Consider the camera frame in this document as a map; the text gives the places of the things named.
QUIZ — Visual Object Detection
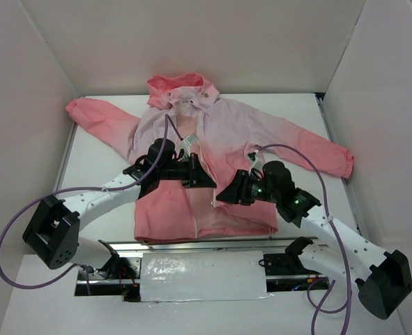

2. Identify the pink hooded zip jacket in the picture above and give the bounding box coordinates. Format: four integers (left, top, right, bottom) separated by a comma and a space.
66, 73, 354, 243

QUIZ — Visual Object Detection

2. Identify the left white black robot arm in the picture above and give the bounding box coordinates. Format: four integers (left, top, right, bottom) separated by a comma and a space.
22, 135, 216, 278

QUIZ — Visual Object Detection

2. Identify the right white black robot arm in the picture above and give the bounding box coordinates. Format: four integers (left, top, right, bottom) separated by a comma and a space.
216, 161, 412, 320

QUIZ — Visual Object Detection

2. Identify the white foil-edged panel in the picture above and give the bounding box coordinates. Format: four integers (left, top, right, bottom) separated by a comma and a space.
140, 251, 268, 302

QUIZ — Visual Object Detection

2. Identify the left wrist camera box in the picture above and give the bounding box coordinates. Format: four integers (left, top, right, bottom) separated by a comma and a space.
180, 133, 198, 147

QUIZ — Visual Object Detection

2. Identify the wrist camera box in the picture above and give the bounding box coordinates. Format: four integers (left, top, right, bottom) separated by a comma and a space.
180, 133, 198, 147
247, 150, 265, 172

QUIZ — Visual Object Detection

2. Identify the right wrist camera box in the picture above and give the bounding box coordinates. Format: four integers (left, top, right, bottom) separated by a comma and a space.
247, 150, 265, 172

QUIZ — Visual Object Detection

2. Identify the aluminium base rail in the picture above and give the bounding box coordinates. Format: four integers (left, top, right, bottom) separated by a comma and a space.
97, 235, 353, 253

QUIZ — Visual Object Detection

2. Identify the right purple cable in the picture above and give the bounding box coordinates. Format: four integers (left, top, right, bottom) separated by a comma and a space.
254, 143, 353, 335

